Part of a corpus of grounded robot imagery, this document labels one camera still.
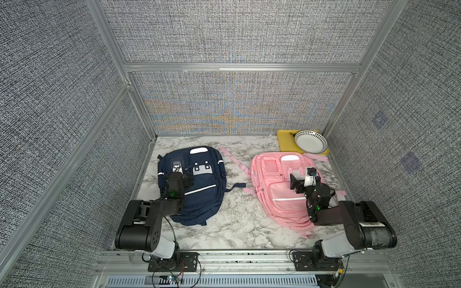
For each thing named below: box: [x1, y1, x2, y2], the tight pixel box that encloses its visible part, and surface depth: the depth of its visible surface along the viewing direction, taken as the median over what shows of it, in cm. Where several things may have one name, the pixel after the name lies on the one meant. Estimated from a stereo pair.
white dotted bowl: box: [294, 130, 328, 154], surface depth 117 cm
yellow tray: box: [276, 129, 330, 156], surface depth 118 cm
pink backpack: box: [220, 147, 347, 239], surface depth 94 cm
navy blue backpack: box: [157, 146, 247, 227], surface depth 95 cm
